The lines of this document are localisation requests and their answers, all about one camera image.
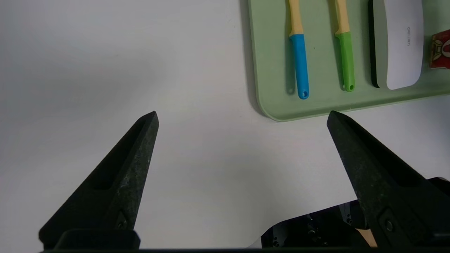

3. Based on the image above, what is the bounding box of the yellow spoon with blue handle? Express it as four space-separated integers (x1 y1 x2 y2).
288 0 310 100

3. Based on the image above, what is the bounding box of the light green plastic tray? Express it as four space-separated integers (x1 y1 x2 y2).
248 0 450 122

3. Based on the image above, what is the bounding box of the red drink carton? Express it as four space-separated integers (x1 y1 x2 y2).
429 30 450 70

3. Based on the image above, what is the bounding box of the black robot chassis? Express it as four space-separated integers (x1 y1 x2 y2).
261 202 378 248

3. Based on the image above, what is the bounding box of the yellow pasta fork green handle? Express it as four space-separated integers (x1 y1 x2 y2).
334 0 355 92

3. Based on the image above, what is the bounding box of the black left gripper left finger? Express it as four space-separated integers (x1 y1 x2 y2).
39 111 159 248

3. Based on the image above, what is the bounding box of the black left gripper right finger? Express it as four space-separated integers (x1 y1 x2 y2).
327 111 450 248

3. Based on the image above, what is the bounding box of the white rectangular case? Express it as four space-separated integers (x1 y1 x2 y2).
368 0 425 90

